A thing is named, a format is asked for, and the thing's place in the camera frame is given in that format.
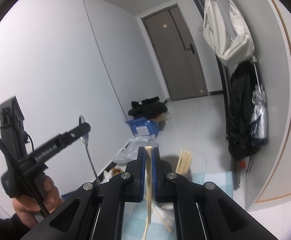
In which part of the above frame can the silver metal spoon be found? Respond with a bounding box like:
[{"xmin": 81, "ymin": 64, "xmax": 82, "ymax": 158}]
[{"xmin": 79, "ymin": 115, "xmax": 100, "ymax": 185}]

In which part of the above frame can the white shoulder bag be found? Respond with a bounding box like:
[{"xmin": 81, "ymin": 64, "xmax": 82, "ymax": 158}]
[{"xmin": 203, "ymin": 0, "xmax": 255, "ymax": 67}]

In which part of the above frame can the black clothes pile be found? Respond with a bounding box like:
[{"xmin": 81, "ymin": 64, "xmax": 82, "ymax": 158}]
[{"xmin": 128, "ymin": 96, "xmax": 168, "ymax": 119}]

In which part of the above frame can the blue cardboard box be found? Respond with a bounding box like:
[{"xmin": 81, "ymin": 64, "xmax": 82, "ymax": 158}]
[{"xmin": 125, "ymin": 117, "xmax": 160, "ymax": 137}]

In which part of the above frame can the silver metal utensil holder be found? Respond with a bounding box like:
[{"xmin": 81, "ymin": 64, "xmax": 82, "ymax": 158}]
[{"xmin": 155, "ymin": 155, "xmax": 192, "ymax": 226}]

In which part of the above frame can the black hanging jacket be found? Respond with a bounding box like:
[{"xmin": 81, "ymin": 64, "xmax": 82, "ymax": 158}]
[{"xmin": 227, "ymin": 61, "xmax": 257, "ymax": 161}]

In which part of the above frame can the teal plaid tablecloth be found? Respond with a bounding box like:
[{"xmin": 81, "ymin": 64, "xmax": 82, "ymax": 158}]
[{"xmin": 121, "ymin": 172, "xmax": 233, "ymax": 239}]

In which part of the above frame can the person's left hand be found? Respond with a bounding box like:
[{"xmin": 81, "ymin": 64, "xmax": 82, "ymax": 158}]
[{"xmin": 12, "ymin": 176, "xmax": 62, "ymax": 229}]

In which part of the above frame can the grey entrance door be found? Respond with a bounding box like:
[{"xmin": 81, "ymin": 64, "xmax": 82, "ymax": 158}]
[{"xmin": 142, "ymin": 4, "xmax": 209, "ymax": 101}]

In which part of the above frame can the wooden chopstick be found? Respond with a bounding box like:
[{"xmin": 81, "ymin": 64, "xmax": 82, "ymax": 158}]
[
  {"xmin": 152, "ymin": 205, "xmax": 174, "ymax": 232},
  {"xmin": 175, "ymin": 150, "xmax": 187, "ymax": 174},
  {"xmin": 176, "ymin": 150, "xmax": 190, "ymax": 174},
  {"xmin": 142, "ymin": 223, "xmax": 149, "ymax": 240},
  {"xmin": 180, "ymin": 151, "xmax": 193, "ymax": 174},
  {"xmin": 145, "ymin": 146, "xmax": 153, "ymax": 226}
]

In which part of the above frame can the silver folded umbrella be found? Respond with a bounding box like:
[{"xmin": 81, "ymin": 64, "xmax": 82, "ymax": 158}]
[{"xmin": 250, "ymin": 56, "xmax": 268, "ymax": 147}]

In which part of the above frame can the brown shoe with sock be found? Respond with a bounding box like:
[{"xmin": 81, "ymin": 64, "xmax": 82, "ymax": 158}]
[{"xmin": 102, "ymin": 167, "xmax": 123, "ymax": 183}]

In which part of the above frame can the grey plastic bag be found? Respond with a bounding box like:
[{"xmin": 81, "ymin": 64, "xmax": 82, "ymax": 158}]
[{"xmin": 112, "ymin": 135, "xmax": 158, "ymax": 164}]

